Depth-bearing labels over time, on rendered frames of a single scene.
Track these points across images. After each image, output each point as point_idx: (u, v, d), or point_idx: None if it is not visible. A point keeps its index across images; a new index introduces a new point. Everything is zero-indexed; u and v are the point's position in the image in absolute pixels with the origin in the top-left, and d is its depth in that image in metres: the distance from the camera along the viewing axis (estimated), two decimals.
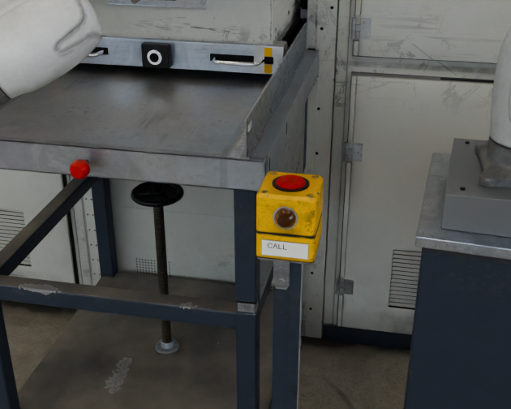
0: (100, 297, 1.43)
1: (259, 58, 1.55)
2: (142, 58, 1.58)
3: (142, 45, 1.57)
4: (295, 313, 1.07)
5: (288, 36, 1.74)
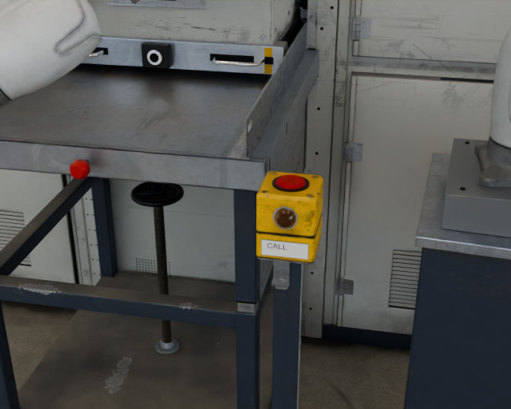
0: (100, 297, 1.43)
1: (259, 58, 1.55)
2: (142, 58, 1.58)
3: (142, 45, 1.57)
4: (295, 313, 1.07)
5: (288, 36, 1.74)
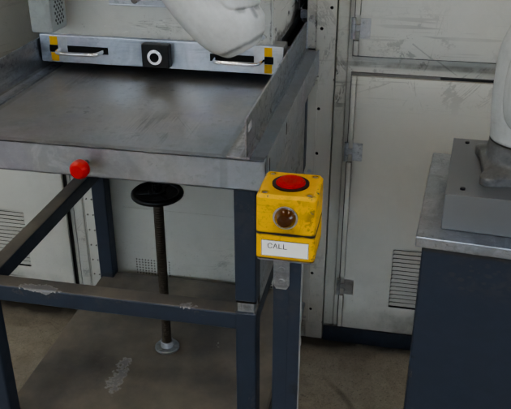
0: (100, 297, 1.43)
1: (259, 58, 1.55)
2: (142, 58, 1.58)
3: (142, 45, 1.57)
4: (295, 313, 1.07)
5: (288, 36, 1.74)
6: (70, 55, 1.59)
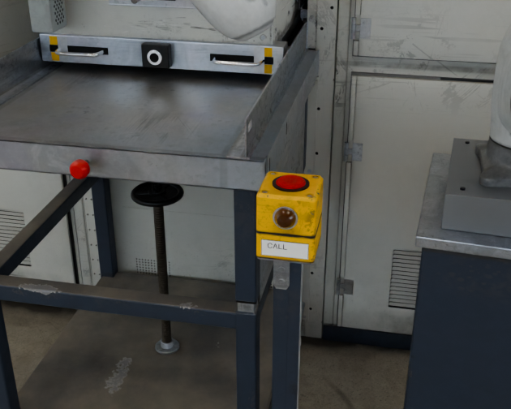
0: (100, 297, 1.43)
1: (259, 58, 1.55)
2: (142, 58, 1.58)
3: (142, 45, 1.57)
4: (295, 313, 1.07)
5: (288, 36, 1.74)
6: (70, 55, 1.59)
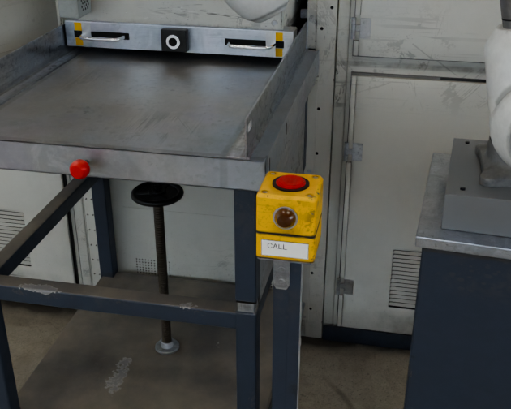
0: (100, 297, 1.43)
1: (270, 42, 1.66)
2: (161, 43, 1.70)
3: (161, 30, 1.68)
4: (295, 313, 1.07)
5: (297, 23, 1.85)
6: (93, 40, 1.71)
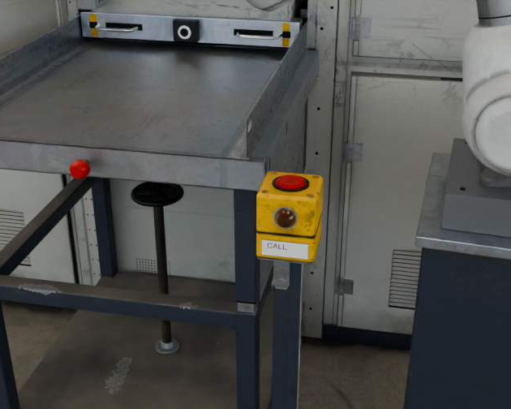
0: (100, 297, 1.43)
1: (277, 32, 1.74)
2: (173, 33, 1.77)
3: (173, 21, 1.76)
4: (295, 313, 1.07)
5: None
6: (109, 31, 1.79)
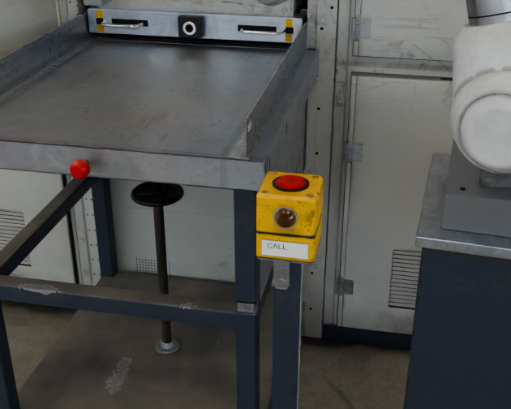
0: (100, 297, 1.43)
1: (281, 27, 1.78)
2: (178, 29, 1.81)
3: (178, 17, 1.80)
4: (295, 313, 1.07)
5: None
6: (114, 27, 1.82)
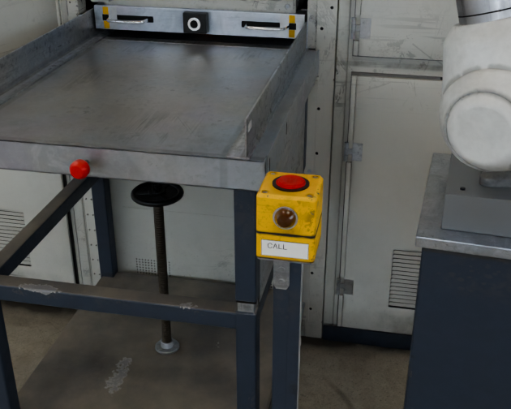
0: (100, 297, 1.43)
1: (284, 23, 1.81)
2: (183, 25, 1.85)
3: (183, 13, 1.83)
4: (295, 313, 1.07)
5: (307, 9, 2.00)
6: (120, 23, 1.86)
